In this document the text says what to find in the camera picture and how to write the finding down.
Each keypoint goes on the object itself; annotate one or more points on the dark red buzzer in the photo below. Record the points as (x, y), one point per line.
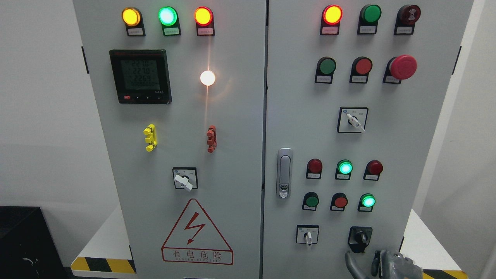
(406, 19)

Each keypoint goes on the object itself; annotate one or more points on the red emergency stop button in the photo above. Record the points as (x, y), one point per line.
(399, 68)

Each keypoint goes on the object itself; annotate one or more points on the grey cabinet door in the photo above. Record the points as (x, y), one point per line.
(230, 178)
(303, 115)

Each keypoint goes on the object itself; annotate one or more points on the white platform hazard striped edge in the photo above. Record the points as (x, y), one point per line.
(108, 255)

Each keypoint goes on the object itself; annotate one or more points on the dark red indicator light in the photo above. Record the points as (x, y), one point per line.
(314, 168)
(373, 170)

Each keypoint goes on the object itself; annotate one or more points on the white selector switch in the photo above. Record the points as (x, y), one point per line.
(307, 234)
(352, 120)

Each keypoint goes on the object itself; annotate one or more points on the orange indicator light left door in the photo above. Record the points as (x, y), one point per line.
(204, 21)

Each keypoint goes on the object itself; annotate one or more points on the black digital power meter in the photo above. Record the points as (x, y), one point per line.
(141, 76)

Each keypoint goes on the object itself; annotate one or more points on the white rotary switch left door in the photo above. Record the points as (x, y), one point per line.
(185, 178)

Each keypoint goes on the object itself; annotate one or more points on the white glowing indicator light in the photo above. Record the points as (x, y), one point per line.
(207, 78)

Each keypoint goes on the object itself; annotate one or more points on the orange indicator light right door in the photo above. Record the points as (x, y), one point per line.
(330, 20)

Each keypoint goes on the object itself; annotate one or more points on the right grey cabinet door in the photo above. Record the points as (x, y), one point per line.
(303, 115)

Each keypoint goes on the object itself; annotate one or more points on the orange indicator light door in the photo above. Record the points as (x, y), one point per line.
(204, 21)
(330, 20)

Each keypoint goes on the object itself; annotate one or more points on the left grey cabinet door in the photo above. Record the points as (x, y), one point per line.
(230, 178)

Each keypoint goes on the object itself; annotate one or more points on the red push button upper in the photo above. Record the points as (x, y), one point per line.
(360, 70)

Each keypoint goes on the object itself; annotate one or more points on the red electric hazard warning sticker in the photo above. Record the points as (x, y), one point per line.
(195, 238)

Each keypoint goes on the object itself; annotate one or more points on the dark red indicator light left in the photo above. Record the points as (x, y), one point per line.
(314, 168)

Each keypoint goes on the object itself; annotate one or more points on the black knob switch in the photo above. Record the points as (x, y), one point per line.
(359, 238)

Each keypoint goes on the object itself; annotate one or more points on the red terminal connector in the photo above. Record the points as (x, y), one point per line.
(211, 139)

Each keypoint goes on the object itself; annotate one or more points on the green lit indicator light top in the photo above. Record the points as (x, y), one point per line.
(169, 20)

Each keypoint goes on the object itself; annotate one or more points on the yellow terminal connector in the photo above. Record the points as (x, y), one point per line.
(150, 137)

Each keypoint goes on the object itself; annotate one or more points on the green lit indicator light middle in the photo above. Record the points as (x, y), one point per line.
(344, 169)

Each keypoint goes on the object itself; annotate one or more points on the green lit push button lower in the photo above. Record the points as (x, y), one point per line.
(366, 203)

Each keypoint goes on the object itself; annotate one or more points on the dark green indicator light top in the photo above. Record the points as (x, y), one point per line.
(368, 19)

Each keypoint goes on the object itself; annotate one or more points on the white selector switch upper right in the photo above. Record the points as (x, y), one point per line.
(352, 120)

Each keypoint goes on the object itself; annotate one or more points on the red push button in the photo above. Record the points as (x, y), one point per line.
(339, 202)
(360, 70)

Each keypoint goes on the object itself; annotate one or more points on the green lit indicator light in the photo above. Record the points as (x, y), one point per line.
(344, 169)
(169, 20)

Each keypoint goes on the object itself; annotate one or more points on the dark red indicator light right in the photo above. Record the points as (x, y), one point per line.
(373, 170)

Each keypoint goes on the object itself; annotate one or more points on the green push button upper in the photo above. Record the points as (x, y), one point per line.
(325, 69)

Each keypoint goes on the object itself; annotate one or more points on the black box lower left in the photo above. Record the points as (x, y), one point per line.
(27, 250)

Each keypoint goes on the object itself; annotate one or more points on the silver door latch handle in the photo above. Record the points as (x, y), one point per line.
(284, 172)

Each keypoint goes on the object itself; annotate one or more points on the white selector switch lower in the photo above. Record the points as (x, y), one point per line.
(307, 234)

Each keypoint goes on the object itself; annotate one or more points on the red push button lower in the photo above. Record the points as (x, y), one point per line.
(339, 202)

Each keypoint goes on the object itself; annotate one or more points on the yellow indicator light top left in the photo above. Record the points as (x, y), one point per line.
(133, 20)

